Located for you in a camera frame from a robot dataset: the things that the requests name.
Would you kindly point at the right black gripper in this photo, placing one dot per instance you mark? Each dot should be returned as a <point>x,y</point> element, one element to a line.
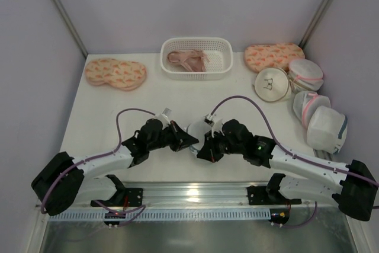
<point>214,145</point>

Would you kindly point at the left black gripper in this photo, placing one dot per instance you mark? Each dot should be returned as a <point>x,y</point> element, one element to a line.
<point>174,137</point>

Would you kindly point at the white mesh bag blue trim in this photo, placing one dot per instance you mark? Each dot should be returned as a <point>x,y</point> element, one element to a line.
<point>198,129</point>

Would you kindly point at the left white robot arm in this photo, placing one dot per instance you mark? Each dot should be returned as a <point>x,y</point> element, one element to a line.
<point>66,180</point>

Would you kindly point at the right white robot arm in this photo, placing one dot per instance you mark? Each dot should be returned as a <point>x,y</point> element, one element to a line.
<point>349,187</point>

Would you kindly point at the pink bra in basket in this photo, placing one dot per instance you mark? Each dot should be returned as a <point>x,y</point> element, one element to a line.
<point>190,60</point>

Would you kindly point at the left peach patterned bra case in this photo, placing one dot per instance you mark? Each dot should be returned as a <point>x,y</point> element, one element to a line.
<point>120,74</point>

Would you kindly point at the peach patterned bra case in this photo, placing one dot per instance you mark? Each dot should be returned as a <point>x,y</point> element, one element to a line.
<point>258,57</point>
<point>120,74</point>

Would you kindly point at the cream laundry bag beige trim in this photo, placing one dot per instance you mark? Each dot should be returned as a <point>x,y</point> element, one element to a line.
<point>272,85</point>

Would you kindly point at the right peach patterned bra case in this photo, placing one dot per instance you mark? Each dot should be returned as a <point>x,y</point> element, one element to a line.
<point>258,57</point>

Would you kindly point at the white mesh bag pink trim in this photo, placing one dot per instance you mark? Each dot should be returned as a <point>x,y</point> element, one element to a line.
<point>306,103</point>

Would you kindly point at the large white bag blue trim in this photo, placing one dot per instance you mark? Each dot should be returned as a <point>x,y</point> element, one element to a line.
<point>327,130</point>

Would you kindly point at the white mesh bag pink zipper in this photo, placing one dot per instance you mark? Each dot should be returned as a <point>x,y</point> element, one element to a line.
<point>305,75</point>

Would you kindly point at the white plastic basket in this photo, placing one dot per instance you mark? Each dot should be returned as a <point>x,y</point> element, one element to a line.
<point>218,50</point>

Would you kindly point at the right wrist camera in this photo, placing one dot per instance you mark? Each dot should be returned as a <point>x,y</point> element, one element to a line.
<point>214,122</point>

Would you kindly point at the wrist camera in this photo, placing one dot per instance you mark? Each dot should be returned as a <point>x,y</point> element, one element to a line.
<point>163,117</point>
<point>214,122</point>

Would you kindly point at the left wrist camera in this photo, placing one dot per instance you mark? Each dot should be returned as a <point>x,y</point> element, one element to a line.
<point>163,117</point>

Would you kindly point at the aluminium mounting rail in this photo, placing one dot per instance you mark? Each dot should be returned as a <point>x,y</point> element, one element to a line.
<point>170,193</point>

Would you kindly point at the white slotted cable duct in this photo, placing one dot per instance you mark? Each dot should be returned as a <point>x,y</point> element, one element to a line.
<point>169,215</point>

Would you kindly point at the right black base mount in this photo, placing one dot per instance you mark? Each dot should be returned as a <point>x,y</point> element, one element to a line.
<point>266,192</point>

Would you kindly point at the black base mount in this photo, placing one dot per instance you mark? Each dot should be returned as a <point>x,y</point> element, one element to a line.
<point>123,196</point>
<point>266,192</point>

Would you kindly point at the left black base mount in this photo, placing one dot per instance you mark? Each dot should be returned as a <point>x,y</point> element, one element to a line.
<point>123,196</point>

